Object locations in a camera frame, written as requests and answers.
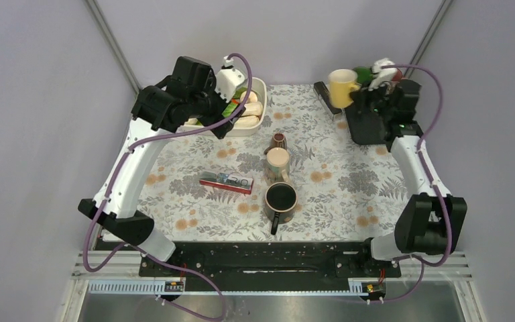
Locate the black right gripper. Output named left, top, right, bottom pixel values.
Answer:
left=349, top=76, right=395, bottom=120

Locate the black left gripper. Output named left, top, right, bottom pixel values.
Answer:
left=189, top=74, right=245, bottom=138

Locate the cream christmas mug green inside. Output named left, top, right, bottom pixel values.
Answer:
left=353, top=66, right=374, bottom=85

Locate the yellow mug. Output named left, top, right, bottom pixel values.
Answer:
left=328, top=69, right=360, bottom=109

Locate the black interior mug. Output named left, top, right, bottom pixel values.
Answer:
left=264, top=182, right=298, bottom=235

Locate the pink ghost pattern mug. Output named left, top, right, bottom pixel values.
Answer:
left=392, top=68, right=404, bottom=83

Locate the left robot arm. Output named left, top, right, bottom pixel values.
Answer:
left=78, top=53, right=252, bottom=276

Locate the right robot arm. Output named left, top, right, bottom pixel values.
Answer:
left=350, top=78, right=467, bottom=276

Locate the small brown mug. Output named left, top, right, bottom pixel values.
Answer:
left=264, top=132, right=288, bottom=155

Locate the tall floral beige mug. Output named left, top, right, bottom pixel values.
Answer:
left=266, top=148, right=290, bottom=183

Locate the black tray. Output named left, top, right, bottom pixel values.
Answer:
left=344, top=105, right=386, bottom=146

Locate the black rectangular box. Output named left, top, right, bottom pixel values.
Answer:
left=313, top=81, right=343, bottom=121

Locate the mushroom toy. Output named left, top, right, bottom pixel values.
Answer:
left=239, top=91, right=259, bottom=103

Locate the green bok choy toy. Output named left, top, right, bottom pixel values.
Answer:
left=223, top=100, right=264, bottom=117

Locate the green leek stalk toy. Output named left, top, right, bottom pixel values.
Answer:
left=235, top=115, right=260, bottom=128

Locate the white vegetable tray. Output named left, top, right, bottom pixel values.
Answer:
left=178, top=76, right=268, bottom=138

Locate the red silver gum box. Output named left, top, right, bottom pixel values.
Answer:
left=198, top=171, right=254, bottom=195

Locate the floral tablecloth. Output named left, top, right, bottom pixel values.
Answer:
left=138, top=85, right=409, bottom=242

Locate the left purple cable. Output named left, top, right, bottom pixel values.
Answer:
left=82, top=52, right=254, bottom=322

